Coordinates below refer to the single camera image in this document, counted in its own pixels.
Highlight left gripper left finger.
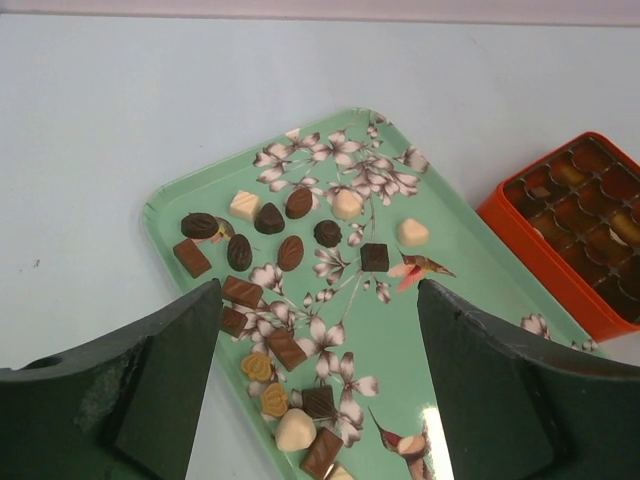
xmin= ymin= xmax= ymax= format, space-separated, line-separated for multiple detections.
xmin=1 ymin=280 xmax=222 ymax=479

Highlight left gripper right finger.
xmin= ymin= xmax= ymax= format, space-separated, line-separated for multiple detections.
xmin=417 ymin=280 xmax=639 ymax=479

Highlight orange chocolate box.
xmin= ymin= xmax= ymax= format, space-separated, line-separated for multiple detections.
xmin=477 ymin=132 xmax=639 ymax=342

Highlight green floral tray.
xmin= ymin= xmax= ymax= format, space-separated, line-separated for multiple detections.
xmin=144 ymin=108 xmax=599 ymax=479

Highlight brown square chocolate low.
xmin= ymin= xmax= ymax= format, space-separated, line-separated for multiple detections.
xmin=300 ymin=427 xmax=343 ymax=480

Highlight white heart chocolate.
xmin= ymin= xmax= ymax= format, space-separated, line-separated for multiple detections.
xmin=397 ymin=218 xmax=430 ymax=247

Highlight dark square chocolate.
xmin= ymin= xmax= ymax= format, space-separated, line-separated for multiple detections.
xmin=360 ymin=243 xmax=389 ymax=272

